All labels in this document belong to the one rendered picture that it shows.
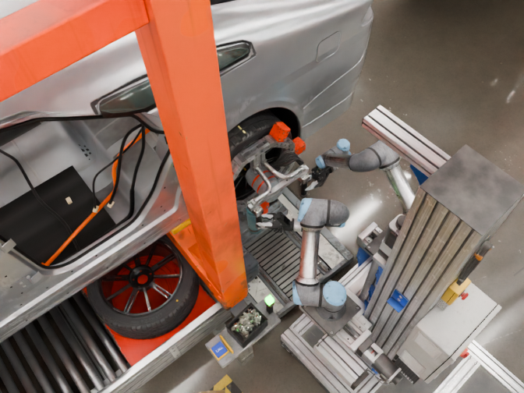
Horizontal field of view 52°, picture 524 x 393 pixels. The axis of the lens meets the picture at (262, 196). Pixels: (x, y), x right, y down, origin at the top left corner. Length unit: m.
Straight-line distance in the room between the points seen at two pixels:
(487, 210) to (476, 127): 2.95
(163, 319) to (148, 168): 0.87
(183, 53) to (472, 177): 1.01
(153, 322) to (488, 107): 3.23
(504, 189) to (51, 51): 1.39
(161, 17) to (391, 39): 4.03
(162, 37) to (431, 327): 1.68
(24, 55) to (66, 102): 1.03
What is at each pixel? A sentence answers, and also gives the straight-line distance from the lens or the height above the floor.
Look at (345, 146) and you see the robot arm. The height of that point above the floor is 1.01.
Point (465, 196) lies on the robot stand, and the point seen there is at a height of 2.03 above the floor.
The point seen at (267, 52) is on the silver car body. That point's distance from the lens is 2.66.
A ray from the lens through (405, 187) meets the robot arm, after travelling 2.88.
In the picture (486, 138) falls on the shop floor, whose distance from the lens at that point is 4.71.
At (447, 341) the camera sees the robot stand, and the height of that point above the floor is 1.23.
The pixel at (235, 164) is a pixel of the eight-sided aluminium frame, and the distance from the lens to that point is 2.97.
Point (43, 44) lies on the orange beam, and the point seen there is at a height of 2.70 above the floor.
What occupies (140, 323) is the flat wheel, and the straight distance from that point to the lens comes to 3.26.
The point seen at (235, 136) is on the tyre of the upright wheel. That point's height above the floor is 1.18.
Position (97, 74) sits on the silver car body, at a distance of 2.34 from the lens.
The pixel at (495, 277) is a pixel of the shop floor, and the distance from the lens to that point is 4.09.
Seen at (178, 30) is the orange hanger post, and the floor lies 2.58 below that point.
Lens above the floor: 3.52
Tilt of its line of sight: 59 degrees down
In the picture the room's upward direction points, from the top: 3 degrees counter-clockwise
